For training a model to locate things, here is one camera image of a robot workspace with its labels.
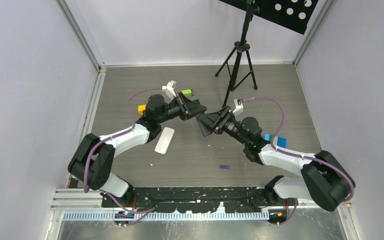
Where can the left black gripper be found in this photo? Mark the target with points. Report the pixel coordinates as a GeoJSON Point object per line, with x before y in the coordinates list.
{"type": "Point", "coordinates": [188, 108]}

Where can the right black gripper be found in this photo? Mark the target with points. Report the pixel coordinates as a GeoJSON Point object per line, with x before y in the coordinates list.
{"type": "Point", "coordinates": [216, 121]}

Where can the white remote control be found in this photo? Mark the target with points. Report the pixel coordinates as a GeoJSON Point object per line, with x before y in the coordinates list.
{"type": "Point", "coordinates": [164, 140]}

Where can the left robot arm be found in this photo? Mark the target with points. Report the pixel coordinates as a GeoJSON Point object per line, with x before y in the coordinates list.
{"type": "Point", "coordinates": [92, 161]}

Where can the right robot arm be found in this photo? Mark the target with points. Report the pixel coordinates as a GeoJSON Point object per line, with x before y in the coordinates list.
{"type": "Point", "coordinates": [320, 177]}

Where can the orange round block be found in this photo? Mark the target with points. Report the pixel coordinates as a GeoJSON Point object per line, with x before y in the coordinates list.
{"type": "Point", "coordinates": [141, 109]}

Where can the black tripod stand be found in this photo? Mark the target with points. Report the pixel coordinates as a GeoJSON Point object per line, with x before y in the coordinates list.
{"type": "Point", "coordinates": [240, 47]}

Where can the blue green lego block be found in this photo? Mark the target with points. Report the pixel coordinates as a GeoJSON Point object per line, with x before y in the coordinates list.
{"type": "Point", "coordinates": [278, 141]}

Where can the black perforated board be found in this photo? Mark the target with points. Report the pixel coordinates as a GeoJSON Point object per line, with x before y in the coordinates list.
{"type": "Point", "coordinates": [291, 14]}

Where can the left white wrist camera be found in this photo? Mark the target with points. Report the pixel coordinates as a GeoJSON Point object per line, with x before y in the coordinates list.
{"type": "Point", "coordinates": [169, 89]}

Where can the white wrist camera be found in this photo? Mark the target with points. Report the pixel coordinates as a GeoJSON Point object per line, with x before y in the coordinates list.
{"type": "Point", "coordinates": [238, 106]}
{"type": "Point", "coordinates": [169, 89]}

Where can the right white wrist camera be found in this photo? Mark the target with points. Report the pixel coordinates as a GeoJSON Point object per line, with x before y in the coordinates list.
{"type": "Point", "coordinates": [238, 106]}

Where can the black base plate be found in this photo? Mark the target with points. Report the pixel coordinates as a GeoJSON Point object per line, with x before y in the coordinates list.
{"type": "Point", "coordinates": [197, 200]}

